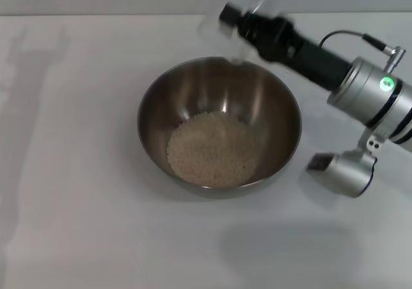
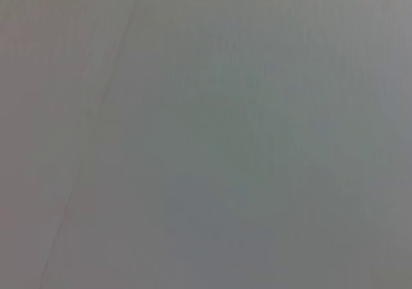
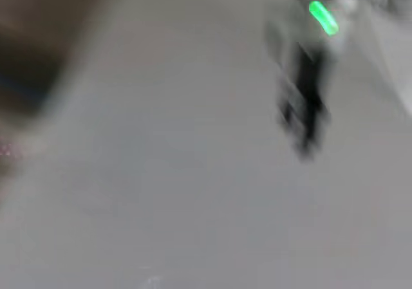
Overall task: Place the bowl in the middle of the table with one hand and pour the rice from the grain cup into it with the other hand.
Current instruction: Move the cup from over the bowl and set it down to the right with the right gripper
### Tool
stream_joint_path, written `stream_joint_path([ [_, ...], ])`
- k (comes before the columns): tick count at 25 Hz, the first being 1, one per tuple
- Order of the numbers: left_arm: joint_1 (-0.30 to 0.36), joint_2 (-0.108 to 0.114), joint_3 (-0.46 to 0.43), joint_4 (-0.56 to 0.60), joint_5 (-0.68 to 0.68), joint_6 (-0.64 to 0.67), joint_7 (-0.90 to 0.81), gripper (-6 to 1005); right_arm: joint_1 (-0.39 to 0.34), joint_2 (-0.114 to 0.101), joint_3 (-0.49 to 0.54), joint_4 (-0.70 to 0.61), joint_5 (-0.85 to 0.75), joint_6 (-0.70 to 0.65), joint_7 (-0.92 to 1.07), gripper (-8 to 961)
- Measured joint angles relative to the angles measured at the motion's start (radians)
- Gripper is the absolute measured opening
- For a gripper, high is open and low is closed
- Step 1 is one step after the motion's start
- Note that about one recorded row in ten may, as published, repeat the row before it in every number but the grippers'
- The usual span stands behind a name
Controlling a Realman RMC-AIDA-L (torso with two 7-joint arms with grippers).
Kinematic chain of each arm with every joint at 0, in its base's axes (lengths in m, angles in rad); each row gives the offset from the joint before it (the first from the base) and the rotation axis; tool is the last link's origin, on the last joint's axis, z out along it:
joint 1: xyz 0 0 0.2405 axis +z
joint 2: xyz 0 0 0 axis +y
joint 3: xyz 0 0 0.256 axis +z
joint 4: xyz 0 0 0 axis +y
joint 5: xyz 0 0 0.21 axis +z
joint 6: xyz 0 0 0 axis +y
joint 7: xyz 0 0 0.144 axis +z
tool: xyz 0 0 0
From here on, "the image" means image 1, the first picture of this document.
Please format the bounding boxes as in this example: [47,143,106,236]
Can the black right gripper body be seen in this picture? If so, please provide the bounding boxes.
[256,14,352,92]

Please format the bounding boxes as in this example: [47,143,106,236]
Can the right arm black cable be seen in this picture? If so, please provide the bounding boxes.
[318,29,407,75]

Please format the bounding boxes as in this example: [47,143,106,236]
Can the stainless steel mixing bowl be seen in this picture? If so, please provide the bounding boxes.
[137,56,303,200]

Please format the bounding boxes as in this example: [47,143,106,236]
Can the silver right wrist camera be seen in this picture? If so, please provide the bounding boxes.
[305,133,378,199]

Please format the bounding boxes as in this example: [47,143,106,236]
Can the white rice grains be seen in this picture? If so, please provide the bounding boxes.
[166,111,259,189]

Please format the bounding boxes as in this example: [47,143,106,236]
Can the clear plastic measuring cup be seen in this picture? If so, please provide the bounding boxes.
[197,1,290,67]

